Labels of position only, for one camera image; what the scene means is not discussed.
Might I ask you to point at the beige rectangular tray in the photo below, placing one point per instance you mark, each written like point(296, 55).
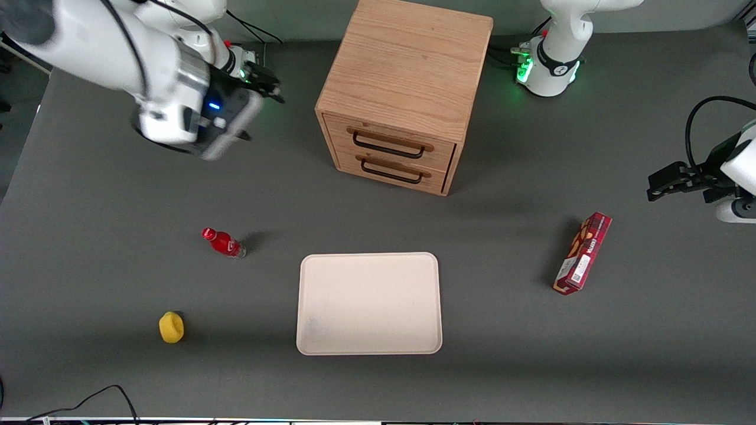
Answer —
point(369, 304)

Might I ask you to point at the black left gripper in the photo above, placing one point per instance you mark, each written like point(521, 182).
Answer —
point(713, 164)

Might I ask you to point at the red snack box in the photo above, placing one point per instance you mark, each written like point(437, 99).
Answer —
point(583, 254)

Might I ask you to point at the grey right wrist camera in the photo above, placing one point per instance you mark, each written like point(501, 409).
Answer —
point(233, 130)

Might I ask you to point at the yellow lemon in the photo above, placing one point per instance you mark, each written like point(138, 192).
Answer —
point(171, 327)

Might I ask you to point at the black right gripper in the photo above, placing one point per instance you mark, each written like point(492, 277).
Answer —
point(255, 75)

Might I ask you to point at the red plastic bottle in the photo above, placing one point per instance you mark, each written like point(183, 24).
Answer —
point(224, 242)

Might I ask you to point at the wooden drawer cabinet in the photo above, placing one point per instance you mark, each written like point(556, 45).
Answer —
point(407, 65)

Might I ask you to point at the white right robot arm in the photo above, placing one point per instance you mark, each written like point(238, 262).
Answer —
point(88, 41)

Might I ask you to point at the grey metal frame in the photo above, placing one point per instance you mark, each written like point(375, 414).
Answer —
point(26, 56)

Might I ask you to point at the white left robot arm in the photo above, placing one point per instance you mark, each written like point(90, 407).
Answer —
point(561, 53)

